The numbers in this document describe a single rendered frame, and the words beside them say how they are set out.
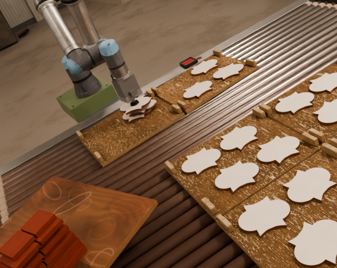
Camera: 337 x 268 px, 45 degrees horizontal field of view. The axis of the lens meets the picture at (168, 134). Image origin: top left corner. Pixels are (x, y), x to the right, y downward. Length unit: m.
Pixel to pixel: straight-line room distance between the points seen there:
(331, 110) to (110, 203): 0.79
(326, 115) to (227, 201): 0.46
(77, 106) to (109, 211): 1.07
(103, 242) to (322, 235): 0.56
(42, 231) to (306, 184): 0.71
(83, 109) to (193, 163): 0.97
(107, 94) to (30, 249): 1.34
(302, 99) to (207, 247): 0.68
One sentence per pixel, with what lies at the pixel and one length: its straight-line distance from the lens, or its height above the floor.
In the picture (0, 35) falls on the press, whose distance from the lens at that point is 9.39.
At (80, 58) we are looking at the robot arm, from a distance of 1.79.
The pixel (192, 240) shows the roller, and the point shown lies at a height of 0.92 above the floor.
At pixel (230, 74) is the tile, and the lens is 1.88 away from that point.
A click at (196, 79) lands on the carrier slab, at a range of 1.97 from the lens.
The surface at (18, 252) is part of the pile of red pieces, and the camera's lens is 1.05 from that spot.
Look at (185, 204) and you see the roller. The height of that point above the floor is 0.92.
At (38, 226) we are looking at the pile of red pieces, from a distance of 1.07.
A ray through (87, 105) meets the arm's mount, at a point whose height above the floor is 0.93.
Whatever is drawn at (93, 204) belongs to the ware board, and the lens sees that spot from 1.29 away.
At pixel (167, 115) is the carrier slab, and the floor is 0.94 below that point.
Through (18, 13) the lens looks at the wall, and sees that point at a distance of 10.69.
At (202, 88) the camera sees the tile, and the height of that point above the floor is 0.95.
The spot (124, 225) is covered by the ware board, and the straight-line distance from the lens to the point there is 1.15.
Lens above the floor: 1.77
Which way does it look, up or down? 31 degrees down
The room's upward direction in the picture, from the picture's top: 24 degrees counter-clockwise
